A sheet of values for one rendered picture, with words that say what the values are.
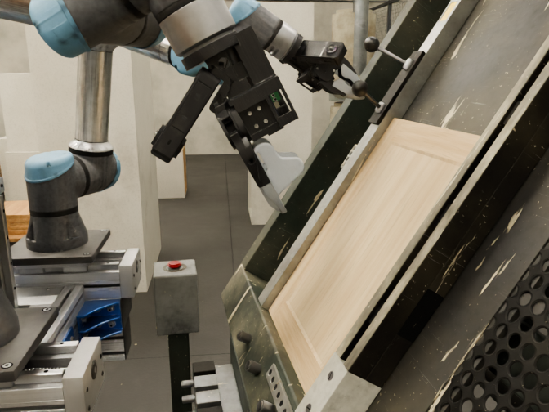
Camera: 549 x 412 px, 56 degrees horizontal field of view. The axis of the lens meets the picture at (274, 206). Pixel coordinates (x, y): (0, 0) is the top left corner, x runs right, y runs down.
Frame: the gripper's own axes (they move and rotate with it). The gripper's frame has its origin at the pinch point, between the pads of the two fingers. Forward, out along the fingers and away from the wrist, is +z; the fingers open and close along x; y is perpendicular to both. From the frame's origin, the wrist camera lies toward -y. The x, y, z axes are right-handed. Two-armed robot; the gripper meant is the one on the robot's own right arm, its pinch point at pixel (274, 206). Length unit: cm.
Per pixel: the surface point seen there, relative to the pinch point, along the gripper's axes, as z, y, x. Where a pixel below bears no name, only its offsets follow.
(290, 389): 38.9, -14.4, 21.9
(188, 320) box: 39, -39, 73
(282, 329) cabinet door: 40, -13, 45
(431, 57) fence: 4, 47, 62
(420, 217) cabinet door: 22.2, 21.5, 26.1
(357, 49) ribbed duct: 41, 163, 594
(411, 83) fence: 7, 40, 61
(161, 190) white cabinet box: 72, -127, 539
